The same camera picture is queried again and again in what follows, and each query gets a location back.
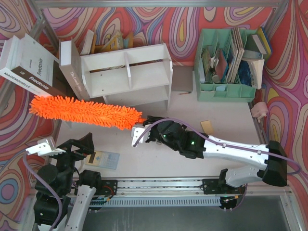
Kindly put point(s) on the green plastic desk organizer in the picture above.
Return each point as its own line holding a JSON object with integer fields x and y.
{"x": 223, "y": 91}

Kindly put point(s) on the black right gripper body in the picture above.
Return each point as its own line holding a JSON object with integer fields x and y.
{"x": 152, "y": 131}

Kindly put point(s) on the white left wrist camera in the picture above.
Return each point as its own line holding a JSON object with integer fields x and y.
{"x": 45, "y": 147}

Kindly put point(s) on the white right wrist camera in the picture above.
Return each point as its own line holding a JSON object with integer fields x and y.
{"x": 136, "y": 133}

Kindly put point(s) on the light blue calculator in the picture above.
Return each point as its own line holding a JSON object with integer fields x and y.
{"x": 103, "y": 159}

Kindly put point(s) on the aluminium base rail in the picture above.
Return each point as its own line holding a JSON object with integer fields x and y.
{"x": 181, "y": 187}

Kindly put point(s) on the pink plastic object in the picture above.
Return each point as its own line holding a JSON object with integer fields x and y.
{"x": 259, "y": 111}

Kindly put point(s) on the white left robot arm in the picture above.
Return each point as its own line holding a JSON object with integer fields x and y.
{"x": 54, "y": 183}

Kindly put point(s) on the orange microfiber duster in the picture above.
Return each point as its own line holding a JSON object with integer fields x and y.
{"x": 71, "y": 110}

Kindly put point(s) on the white Fredonia book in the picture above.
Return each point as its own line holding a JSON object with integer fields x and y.
{"x": 29, "y": 65}

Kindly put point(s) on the white wooden bookshelf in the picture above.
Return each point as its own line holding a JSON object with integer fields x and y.
{"x": 129, "y": 77}

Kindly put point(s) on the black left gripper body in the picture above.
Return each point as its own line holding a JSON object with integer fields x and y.
{"x": 72, "y": 150}

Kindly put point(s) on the books in organizer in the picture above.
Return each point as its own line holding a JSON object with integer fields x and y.
{"x": 230, "y": 55}

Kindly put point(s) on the books behind shelf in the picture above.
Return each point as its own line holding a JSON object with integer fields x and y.
{"x": 116, "y": 42}

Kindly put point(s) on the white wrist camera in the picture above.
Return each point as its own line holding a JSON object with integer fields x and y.
{"x": 45, "y": 147}
{"x": 136, "y": 133}

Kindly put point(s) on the tan sticky note pad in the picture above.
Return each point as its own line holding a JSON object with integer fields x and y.
{"x": 207, "y": 127}

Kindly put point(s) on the grey hardcover book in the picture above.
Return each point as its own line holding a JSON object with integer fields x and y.
{"x": 70, "y": 65}

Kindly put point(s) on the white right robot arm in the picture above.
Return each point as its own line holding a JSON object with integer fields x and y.
{"x": 263, "y": 162}

